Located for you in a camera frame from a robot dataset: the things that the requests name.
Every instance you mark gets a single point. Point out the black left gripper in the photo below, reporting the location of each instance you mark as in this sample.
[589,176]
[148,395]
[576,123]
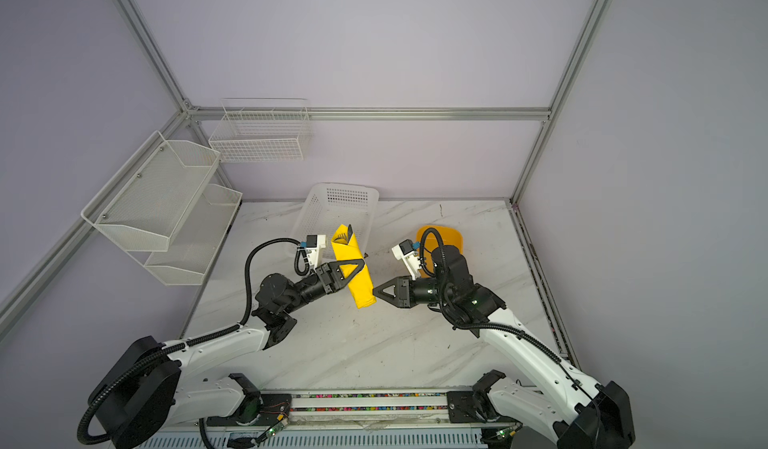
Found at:
[331,277]

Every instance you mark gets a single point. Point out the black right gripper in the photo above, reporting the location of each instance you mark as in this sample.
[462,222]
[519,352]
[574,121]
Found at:
[403,292]

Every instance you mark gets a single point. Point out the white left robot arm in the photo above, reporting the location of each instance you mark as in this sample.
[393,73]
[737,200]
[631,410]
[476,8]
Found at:
[155,384]

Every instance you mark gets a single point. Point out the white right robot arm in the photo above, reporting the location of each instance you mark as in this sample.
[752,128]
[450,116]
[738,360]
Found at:
[565,405]

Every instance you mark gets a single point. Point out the white perforated plastic basket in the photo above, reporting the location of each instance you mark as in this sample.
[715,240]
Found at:
[329,205]

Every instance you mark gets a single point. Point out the yellow plastic tray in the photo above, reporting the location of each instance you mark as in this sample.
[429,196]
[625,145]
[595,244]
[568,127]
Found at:
[450,237]

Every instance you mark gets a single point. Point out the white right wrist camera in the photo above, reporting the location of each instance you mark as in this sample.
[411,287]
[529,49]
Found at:
[408,253]

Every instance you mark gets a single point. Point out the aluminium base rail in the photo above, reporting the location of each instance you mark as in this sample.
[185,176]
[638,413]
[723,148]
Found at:
[464,417]

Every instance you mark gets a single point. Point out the white wire wall basket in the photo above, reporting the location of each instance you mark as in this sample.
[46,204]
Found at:
[263,130]

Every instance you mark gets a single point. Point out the white mesh upper wall shelf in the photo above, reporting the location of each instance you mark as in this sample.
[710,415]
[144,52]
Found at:
[143,207]

